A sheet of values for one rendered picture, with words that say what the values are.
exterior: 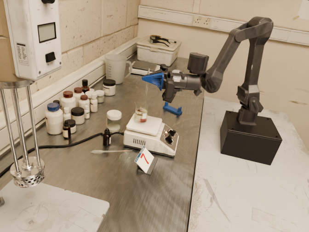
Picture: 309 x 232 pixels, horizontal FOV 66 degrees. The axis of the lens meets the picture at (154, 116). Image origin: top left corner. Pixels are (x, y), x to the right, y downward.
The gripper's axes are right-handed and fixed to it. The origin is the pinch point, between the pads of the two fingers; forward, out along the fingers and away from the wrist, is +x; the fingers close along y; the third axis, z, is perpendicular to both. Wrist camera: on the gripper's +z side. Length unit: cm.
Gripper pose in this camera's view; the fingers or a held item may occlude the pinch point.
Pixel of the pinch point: (151, 78)
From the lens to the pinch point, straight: 84.7
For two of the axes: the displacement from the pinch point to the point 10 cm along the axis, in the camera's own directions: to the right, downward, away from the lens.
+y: -1.0, -5.0, 8.6
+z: -1.3, 8.6, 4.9
